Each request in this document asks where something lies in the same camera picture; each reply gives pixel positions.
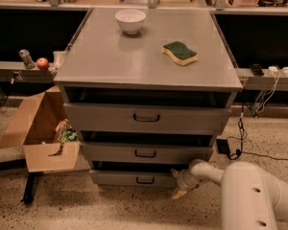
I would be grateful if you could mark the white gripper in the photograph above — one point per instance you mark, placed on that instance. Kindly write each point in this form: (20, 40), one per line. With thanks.
(184, 179)

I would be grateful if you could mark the grey bottom drawer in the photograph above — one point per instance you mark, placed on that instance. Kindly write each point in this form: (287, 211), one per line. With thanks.
(140, 179)

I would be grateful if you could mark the grey drawer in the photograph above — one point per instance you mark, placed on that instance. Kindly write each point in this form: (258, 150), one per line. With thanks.
(140, 179)
(146, 118)
(136, 153)

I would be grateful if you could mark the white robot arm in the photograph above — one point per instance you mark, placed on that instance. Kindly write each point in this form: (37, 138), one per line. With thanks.
(251, 198)

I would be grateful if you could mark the grey middle drawer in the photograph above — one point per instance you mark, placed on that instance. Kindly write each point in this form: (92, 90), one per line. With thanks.
(136, 153)

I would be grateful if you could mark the grey drawer cabinet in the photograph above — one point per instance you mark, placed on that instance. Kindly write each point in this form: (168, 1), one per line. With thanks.
(106, 66)

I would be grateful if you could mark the grey top drawer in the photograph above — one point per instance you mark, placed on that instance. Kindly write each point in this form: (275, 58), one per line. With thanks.
(146, 118)

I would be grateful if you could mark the black power adapter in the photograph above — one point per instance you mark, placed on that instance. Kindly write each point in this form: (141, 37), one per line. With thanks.
(223, 146)

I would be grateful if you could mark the colourful toys in box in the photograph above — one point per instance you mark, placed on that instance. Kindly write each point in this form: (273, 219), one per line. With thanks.
(65, 133)

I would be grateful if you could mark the green yellow sponge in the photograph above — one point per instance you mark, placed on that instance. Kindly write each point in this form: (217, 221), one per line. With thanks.
(179, 53)

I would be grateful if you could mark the black table leg foot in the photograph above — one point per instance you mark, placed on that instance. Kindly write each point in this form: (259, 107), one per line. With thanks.
(28, 195)

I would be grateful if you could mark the cardboard box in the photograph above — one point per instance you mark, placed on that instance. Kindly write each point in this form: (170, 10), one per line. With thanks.
(33, 128)

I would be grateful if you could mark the white bowl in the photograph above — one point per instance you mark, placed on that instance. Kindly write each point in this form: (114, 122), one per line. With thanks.
(130, 21)

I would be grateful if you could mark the red apple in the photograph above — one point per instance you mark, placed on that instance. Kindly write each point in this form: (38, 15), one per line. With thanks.
(42, 63)

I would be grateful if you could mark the small grey figurine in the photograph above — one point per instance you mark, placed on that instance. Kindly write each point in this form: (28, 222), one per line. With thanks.
(27, 59)

